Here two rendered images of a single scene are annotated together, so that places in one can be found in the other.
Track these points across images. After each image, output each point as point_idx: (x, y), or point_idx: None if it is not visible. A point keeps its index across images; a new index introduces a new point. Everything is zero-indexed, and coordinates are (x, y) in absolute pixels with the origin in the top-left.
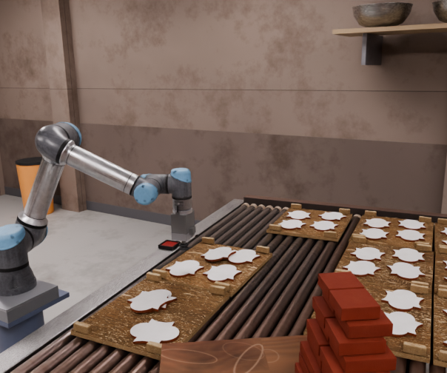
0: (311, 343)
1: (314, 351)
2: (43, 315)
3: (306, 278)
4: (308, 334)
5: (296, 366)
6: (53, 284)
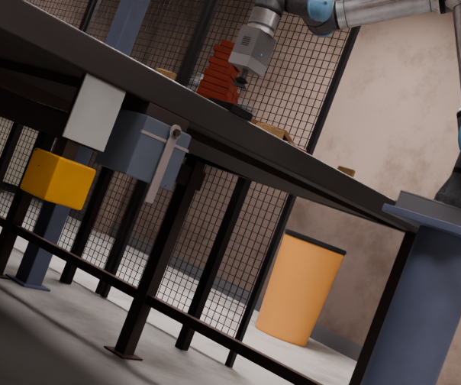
0: (230, 79)
1: (231, 82)
2: (411, 250)
3: None
4: (231, 76)
5: (228, 97)
6: (407, 192)
